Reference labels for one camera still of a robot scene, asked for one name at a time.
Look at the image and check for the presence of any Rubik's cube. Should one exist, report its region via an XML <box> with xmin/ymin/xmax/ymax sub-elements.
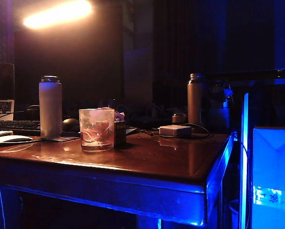
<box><xmin>113</xmin><ymin>120</ymin><xmax>127</xmax><ymax>146</ymax></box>

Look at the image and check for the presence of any clear glass cup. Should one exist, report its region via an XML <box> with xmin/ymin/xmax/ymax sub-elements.
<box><xmin>78</xmin><ymin>108</ymin><xmax>115</xmax><ymax>153</ymax></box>

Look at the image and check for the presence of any pink crumpled wrapper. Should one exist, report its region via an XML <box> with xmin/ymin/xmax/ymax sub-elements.
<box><xmin>113</xmin><ymin>111</ymin><xmax>126</xmax><ymax>122</ymax></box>

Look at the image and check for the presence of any white power adapter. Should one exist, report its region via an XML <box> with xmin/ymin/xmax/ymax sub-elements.
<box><xmin>159</xmin><ymin>125</ymin><xmax>193</xmax><ymax>138</ymax></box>

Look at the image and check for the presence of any brown metal bottle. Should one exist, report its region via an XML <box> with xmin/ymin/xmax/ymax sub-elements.
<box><xmin>187</xmin><ymin>73</ymin><xmax>206</xmax><ymax>126</ymax></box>

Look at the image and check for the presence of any black computer mouse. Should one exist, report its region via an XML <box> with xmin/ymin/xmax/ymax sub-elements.
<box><xmin>62</xmin><ymin>118</ymin><xmax>80</xmax><ymax>132</ymax></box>

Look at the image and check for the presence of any dark flask with carabiner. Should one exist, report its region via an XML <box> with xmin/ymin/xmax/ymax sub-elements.
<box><xmin>207</xmin><ymin>80</ymin><xmax>234</xmax><ymax>131</ymax></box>

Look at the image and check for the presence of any flat square coaster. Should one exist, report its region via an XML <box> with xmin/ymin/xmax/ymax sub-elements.
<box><xmin>41</xmin><ymin>135</ymin><xmax>80</xmax><ymax>143</ymax></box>

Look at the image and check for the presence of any white insulated bottle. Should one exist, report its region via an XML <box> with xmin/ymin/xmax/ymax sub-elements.
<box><xmin>39</xmin><ymin>75</ymin><xmax>63</xmax><ymax>140</ymax></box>

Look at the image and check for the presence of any thin white panel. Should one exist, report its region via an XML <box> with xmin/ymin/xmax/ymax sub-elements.
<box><xmin>239</xmin><ymin>92</ymin><xmax>249</xmax><ymax>229</ymax></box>

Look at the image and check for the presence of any black keyboard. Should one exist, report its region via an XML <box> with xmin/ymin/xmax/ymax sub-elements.
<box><xmin>0</xmin><ymin>120</ymin><xmax>42</xmax><ymax>132</ymax></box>

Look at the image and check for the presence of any bright tube lamp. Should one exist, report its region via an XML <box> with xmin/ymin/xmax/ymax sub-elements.
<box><xmin>22</xmin><ymin>0</ymin><xmax>93</xmax><ymax>30</ymax></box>

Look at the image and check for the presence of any flat white mouse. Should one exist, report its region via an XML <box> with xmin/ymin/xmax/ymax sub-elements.
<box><xmin>0</xmin><ymin>135</ymin><xmax>34</xmax><ymax>146</ymax></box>

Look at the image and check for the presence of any silver laptop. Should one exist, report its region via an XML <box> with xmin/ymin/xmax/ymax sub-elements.
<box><xmin>0</xmin><ymin>62</ymin><xmax>15</xmax><ymax>122</ymax></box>

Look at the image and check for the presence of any thin black laptop cable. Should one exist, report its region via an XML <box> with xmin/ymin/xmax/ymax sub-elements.
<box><xmin>0</xmin><ymin>111</ymin><xmax>17</xmax><ymax>124</ymax></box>

